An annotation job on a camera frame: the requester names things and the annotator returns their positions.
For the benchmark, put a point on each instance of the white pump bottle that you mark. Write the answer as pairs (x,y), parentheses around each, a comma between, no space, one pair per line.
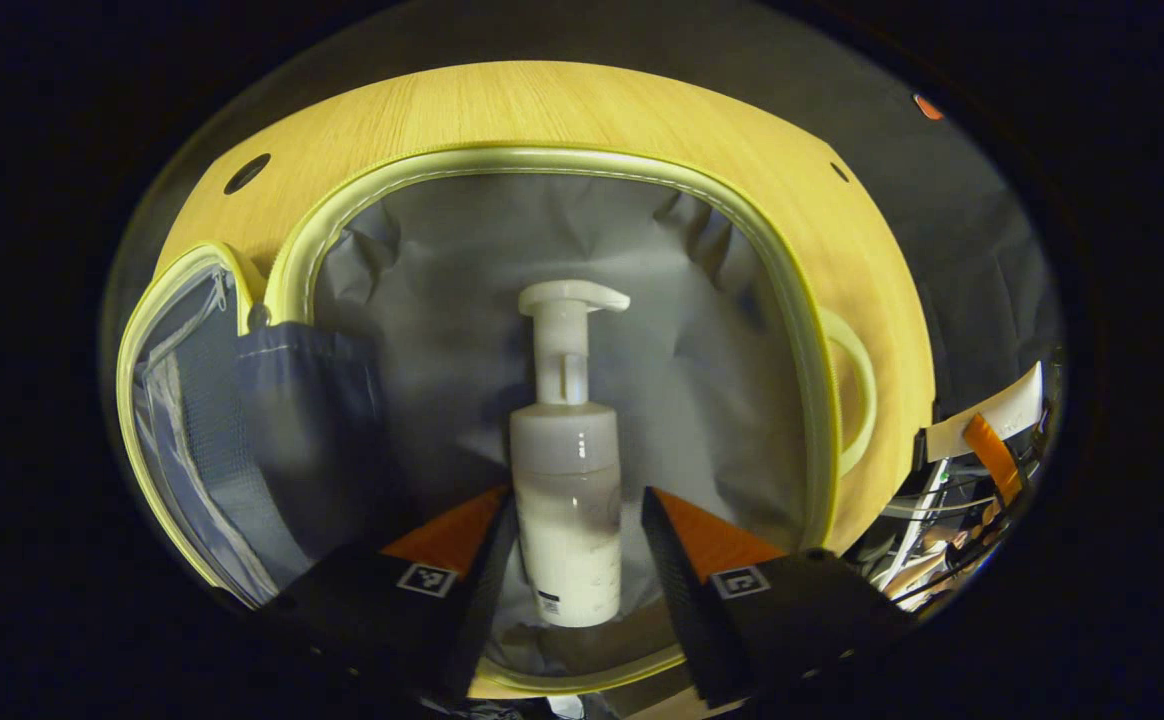
(567,470)

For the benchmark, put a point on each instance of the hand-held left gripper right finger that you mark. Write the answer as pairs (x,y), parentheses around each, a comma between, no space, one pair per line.
(677,590)

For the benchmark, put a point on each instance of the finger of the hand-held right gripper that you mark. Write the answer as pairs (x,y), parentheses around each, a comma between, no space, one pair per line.
(992,455)

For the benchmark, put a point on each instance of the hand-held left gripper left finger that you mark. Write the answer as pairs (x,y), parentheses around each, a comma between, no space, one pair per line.
(487,600)

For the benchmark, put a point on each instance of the cream suitcase with grey lining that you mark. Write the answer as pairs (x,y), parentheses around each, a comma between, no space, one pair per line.
(442,300)

